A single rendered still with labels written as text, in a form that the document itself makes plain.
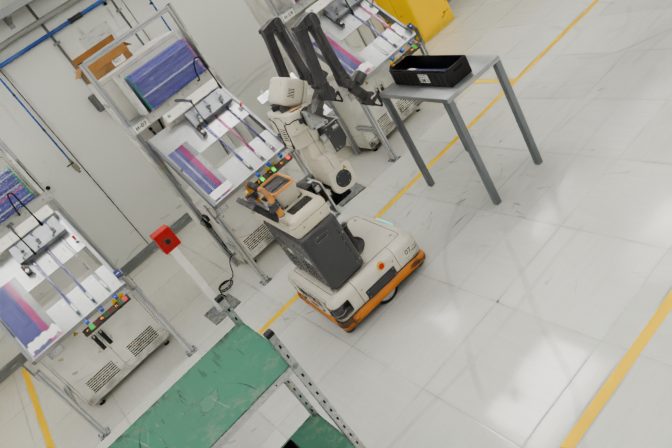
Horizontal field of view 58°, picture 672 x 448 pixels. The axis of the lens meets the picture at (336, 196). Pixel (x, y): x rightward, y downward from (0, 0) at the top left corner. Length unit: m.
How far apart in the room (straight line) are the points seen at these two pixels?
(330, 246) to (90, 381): 2.09
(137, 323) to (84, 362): 0.42
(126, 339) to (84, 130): 2.15
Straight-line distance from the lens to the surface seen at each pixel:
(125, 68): 4.67
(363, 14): 5.20
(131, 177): 6.08
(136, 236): 6.18
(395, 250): 3.57
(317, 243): 3.33
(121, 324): 4.57
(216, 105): 4.56
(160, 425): 2.39
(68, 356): 4.57
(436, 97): 3.64
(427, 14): 7.13
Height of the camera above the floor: 2.23
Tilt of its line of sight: 26 degrees down
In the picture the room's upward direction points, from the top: 32 degrees counter-clockwise
